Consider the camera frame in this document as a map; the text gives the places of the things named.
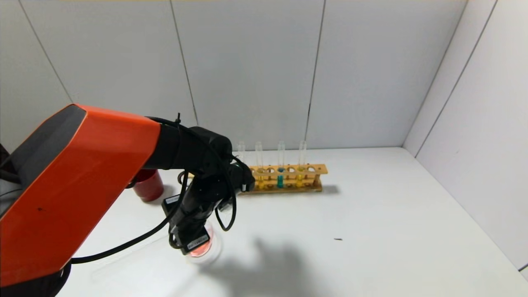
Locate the test tube orange-red liquid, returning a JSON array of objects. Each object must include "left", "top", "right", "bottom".
[{"left": 91, "top": 235, "right": 182, "bottom": 273}]

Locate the test tube yellow liquid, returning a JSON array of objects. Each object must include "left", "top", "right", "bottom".
[
  {"left": 255, "top": 141, "right": 264, "bottom": 190},
  {"left": 298, "top": 141, "right": 308, "bottom": 188}
]

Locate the test tube teal blue liquid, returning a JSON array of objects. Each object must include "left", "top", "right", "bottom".
[{"left": 277, "top": 141, "right": 286, "bottom": 189}]

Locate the wooden test tube rack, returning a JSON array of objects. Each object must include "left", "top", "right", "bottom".
[{"left": 237, "top": 164, "right": 328, "bottom": 194}]

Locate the clear glass beaker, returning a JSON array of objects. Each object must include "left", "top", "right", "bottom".
[{"left": 181, "top": 221, "right": 223, "bottom": 264}]

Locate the red plastic cup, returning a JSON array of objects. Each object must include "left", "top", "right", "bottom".
[{"left": 131, "top": 168, "right": 165, "bottom": 203}]

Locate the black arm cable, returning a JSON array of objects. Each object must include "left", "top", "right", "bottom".
[{"left": 70, "top": 118, "right": 238, "bottom": 264}]

